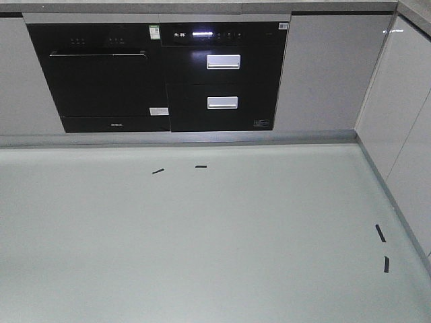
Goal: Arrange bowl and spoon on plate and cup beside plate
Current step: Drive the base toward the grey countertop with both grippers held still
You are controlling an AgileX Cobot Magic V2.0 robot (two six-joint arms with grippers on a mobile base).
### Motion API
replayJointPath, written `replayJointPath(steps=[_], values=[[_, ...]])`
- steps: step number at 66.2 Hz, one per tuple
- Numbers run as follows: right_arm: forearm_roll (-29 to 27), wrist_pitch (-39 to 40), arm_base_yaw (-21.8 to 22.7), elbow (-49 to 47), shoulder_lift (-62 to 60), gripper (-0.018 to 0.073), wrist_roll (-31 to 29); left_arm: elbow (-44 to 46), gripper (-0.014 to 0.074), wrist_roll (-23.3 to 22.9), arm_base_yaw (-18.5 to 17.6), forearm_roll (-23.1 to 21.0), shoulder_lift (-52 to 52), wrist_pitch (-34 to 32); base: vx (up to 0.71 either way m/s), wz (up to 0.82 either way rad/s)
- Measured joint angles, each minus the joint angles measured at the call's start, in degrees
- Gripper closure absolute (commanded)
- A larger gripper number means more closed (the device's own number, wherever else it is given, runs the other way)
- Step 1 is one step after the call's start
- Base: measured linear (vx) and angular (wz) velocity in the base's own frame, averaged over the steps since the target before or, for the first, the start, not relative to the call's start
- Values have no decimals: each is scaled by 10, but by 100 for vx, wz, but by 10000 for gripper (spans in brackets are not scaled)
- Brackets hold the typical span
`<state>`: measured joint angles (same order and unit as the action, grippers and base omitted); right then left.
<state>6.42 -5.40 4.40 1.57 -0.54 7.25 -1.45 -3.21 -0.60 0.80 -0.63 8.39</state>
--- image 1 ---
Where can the green energy label sticker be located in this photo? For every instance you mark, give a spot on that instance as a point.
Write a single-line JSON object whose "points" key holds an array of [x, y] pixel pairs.
{"points": [[154, 31]]}

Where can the upper silver drawer handle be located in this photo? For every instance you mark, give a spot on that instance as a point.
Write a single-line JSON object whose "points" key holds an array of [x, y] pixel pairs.
{"points": [[223, 62]]}

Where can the black disinfection cabinet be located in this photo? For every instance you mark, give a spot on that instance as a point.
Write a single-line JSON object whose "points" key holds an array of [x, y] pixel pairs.
{"points": [[188, 81]]}

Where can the grey cabinet door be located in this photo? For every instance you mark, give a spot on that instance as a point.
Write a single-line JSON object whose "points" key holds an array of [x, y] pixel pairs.
{"points": [[328, 64]]}

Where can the black tape strip right upper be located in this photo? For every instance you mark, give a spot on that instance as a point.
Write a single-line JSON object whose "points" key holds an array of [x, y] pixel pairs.
{"points": [[380, 233]]}

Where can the white info sticker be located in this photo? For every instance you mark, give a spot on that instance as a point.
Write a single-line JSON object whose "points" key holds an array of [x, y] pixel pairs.
{"points": [[159, 111]]}

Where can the silver drawer handle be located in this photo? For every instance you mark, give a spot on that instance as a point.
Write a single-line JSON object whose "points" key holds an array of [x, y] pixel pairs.
{"points": [[223, 62], [222, 102]]}

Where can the lower silver drawer handle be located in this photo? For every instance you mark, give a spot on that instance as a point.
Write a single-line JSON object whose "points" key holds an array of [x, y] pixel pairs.
{"points": [[222, 102]]}

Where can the black tape strip right lower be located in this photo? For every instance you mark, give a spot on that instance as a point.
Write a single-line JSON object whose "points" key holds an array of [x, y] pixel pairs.
{"points": [[386, 264]]}

